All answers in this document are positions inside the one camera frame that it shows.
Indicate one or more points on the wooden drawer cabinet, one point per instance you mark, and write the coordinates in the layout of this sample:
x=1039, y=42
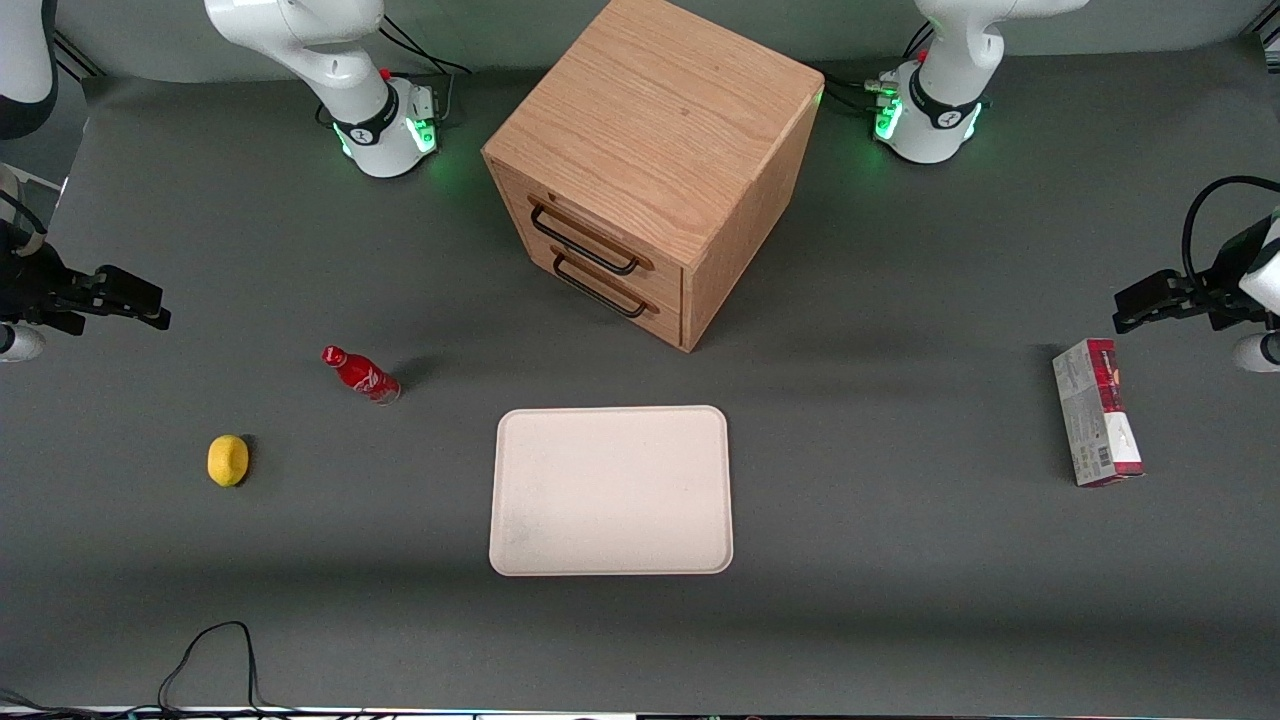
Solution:
x=660, y=110

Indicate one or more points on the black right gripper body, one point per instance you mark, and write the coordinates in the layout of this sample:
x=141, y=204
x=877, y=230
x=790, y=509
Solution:
x=30, y=282

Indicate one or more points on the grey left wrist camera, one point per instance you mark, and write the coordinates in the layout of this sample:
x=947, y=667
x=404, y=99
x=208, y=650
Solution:
x=1258, y=352

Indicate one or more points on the aluminium frame rail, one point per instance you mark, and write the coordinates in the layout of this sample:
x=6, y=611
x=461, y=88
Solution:
x=1262, y=38
x=80, y=58

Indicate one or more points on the yellow lemon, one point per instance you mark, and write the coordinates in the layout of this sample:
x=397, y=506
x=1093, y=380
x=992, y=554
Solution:
x=228, y=460

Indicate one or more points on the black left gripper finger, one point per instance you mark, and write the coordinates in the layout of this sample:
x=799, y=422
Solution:
x=1138, y=300
x=1182, y=290

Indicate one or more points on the wooden drawer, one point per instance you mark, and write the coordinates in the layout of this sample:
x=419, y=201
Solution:
x=540, y=255
x=668, y=285

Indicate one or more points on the red cola bottle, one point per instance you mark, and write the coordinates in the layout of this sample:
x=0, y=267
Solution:
x=360, y=377

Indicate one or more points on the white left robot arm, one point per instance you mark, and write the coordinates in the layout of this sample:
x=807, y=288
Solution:
x=940, y=120

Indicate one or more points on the red and grey carton box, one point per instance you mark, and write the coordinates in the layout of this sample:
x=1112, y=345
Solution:
x=1095, y=420

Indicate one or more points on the beige rectangular tray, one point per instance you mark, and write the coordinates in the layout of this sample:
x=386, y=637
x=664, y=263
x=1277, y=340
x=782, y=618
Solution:
x=610, y=490

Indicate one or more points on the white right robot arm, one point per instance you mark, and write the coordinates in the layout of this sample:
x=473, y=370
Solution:
x=330, y=60

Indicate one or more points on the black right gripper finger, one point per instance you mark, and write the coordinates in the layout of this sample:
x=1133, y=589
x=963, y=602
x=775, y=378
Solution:
x=140, y=310
x=125, y=282

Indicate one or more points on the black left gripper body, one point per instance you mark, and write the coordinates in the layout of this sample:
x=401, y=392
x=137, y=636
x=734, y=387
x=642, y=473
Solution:
x=1222, y=284

